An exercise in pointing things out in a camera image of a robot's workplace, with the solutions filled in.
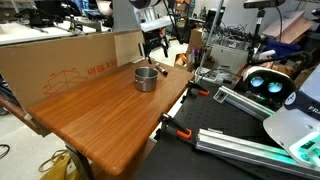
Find black camera tripod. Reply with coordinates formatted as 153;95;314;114
245;8;313;67

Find black stereo camera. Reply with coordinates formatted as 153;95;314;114
243;0;287;10

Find black marker pen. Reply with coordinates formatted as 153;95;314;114
155;63;169;77

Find silver metal pole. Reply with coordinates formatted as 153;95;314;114
194;0;225;83

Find black floor cable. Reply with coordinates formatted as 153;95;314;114
0;143;11;160

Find blue storage bin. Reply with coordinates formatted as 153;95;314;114
264;39;303;60

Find flat cardboard sheet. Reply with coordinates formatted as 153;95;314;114
262;9;316;44

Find aluminium extrusion rail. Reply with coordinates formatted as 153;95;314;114
212;85;278;122
194;128;320;180

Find black table leg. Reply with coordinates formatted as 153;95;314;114
64;143;96;180

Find white workbench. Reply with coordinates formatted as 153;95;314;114
0;20;103;46

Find black perforated breadboard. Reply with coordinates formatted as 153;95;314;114
133;79;320;180

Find white handheld controller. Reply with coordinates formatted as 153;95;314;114
256;46;278;62

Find white equipment box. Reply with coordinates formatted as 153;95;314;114
208;43;252;73

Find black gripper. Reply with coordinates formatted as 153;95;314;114
143;30;170;65

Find yellow bag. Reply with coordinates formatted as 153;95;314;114
37;149;83;180

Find small steel pot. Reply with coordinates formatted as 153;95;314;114
133;66;160;93

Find black clamp orange trigger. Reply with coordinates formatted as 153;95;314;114
157;112;194;141
181;79;211;103

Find white VR headset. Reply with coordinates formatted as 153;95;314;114
240;65;298;105

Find brown cardboard wall red print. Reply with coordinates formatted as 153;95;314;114
0;29;146;113

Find small cardboard box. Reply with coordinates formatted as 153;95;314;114
187;27;210;54

